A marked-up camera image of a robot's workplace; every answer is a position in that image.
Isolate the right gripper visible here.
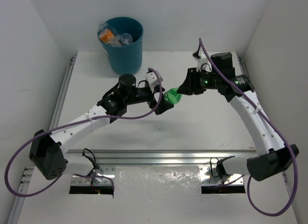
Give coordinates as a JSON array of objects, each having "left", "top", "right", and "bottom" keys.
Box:
[{"left": 178, "top": 66, "right": 220, "bottom": 94}]

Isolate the green plastic bottle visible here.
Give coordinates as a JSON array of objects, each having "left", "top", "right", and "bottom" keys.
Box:
[{"left": 164, "top": 87, "right": 182, "bottom": 105}]

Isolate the clear bottle blue label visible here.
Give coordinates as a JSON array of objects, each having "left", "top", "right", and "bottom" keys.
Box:
[{"left": 120, "top": 33, "right": 133, "bottom": 46}]

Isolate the orange bottle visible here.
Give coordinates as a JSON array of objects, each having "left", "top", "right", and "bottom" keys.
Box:
[{"left": 98, "top": 28, "right": 122, "bottom": 47}]

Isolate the clear bottle blue cap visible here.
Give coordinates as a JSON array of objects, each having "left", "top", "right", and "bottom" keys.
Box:
[{"left": 97, "top": 20, "right": 121, "bottom": 43}]

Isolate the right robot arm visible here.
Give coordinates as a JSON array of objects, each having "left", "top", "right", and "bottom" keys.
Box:
[{"left": 177, "top": 52, "right": 293, "bottom": 181}]

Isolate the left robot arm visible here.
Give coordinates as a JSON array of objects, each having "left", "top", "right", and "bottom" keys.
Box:
[{"left": 29, "top": 72, "right": 174, "bottom": 180}]

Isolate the teal plastic bin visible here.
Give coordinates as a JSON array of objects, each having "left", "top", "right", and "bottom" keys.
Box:
[{"left": 99, "top": 17, "right": 143, "bottom": 75}]

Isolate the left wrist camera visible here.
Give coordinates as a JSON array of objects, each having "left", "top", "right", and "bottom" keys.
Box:
[{"left": 145, "top": 70, "right": 163, "bottom": 93}]

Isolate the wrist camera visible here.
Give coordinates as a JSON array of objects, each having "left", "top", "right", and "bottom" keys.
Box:
[
  {"left": 145, "top": 70, "right": 163, "bottom": 93},
  {"left": 192, "top": 52, "right": 210, "bottom": 71}
]

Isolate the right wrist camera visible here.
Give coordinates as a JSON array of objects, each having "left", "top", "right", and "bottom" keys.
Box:
[{"left": 192, "top": 52, "right": 210, "bottom": 71}]

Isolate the aluminium front rail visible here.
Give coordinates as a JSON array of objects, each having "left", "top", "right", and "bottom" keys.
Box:
[{"left": 64, "top": 149, "right": 257, "bottom": 166}]

